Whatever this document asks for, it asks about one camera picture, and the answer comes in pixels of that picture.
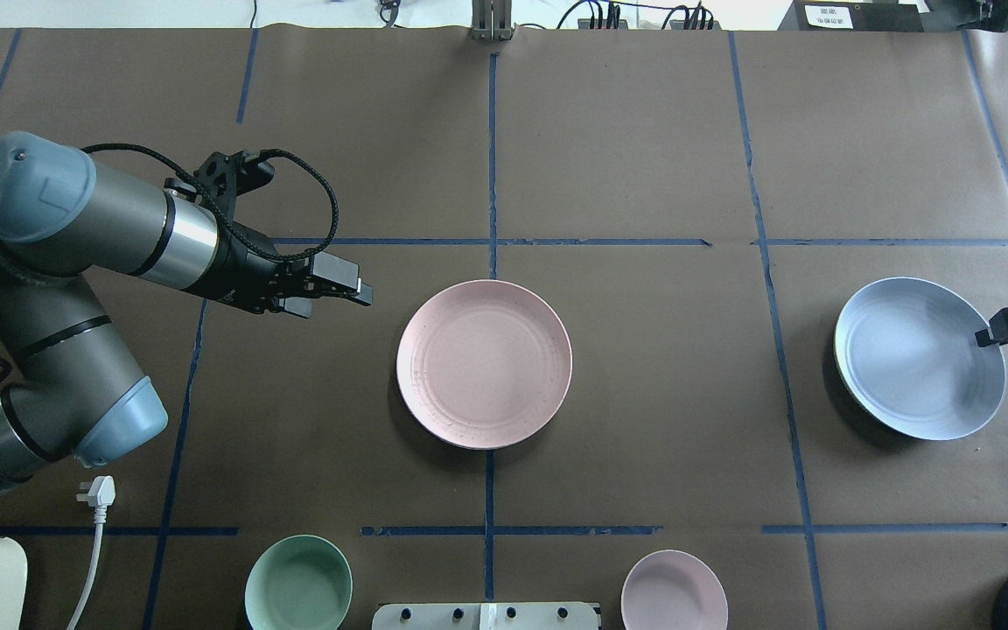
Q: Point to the pink plate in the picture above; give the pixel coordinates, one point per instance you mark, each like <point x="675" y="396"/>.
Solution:
<point x="484" y="364"/>

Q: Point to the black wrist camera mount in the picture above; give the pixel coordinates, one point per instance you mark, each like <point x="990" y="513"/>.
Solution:
<point x="225" y="177"/>

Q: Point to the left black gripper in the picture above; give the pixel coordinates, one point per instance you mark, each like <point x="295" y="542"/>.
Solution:
<point x="246" y="266"/>

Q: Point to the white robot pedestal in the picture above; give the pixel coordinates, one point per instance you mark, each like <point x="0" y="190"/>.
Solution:
<point x="489" y="615"/>

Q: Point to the black box with label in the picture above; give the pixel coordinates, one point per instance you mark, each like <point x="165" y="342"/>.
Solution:
<point x="852" y="16"/>

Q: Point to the blue plate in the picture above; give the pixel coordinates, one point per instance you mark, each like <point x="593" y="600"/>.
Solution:
<point x="906" y="351"/>

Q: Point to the aluminium frame post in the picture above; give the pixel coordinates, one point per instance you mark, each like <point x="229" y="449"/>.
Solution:
<point x="492" y="20"/>

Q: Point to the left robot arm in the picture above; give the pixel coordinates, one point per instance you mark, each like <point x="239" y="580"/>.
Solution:
<point x="69" y="385"/>

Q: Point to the green bowl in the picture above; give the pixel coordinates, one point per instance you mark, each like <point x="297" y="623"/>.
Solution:
<point x="300" y="582"/>

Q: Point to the pink bowl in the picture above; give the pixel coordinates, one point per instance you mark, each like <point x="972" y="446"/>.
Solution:
<point x="670" y="589"/>

